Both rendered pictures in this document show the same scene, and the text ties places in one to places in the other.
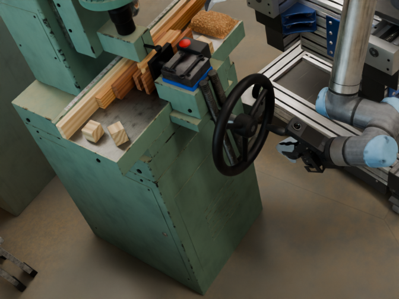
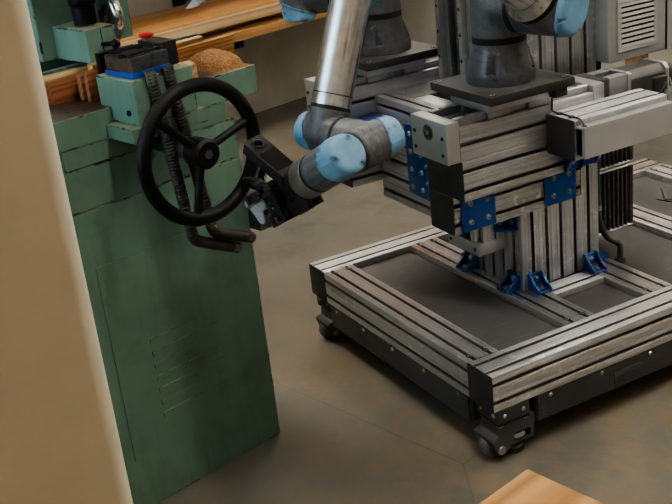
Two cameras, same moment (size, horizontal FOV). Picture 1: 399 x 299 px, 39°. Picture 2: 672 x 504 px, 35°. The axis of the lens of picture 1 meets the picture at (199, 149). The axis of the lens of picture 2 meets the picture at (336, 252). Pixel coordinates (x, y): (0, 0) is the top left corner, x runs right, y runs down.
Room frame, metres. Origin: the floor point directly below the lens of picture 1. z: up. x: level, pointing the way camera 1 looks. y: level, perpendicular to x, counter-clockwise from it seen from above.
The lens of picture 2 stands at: (-0.99, -0.43, 1.39)
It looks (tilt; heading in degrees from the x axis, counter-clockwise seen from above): 22 degrees down; 2
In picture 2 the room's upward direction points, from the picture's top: 7 degrees counter-clockwise
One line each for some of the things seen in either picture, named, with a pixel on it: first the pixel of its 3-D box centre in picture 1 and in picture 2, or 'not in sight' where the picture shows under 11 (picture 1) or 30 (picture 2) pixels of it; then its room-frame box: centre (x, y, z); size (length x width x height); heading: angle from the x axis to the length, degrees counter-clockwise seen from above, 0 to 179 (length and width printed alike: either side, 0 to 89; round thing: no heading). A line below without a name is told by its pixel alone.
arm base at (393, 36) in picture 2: not in sight; (379, 29); (1.75, -0.53, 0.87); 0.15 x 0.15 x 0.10
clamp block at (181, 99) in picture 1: (192, 83); (147, 92); (1.13, -0.03, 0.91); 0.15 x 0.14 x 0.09; 133
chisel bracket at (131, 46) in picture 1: (126, 41); (86, 44); (1.29, 0.11, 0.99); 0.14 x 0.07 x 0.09; 43
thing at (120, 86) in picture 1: (143, 64); (101, 79); (1.26, 0.08, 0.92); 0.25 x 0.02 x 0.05; 133
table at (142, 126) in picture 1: (171, 86); (127, 109); (1.19, 0.02, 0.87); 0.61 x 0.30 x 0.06; 133
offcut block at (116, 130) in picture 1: (117, 133); not in sight; (1.02, 0.19, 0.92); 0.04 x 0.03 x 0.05; 104
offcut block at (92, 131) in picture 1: (92, 131); not in sight; (1.06, 0.25, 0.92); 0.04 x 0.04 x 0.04; 45
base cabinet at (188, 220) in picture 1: (155, 170); (114, 307); (1.36, 0.18, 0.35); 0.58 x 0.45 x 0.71; 43
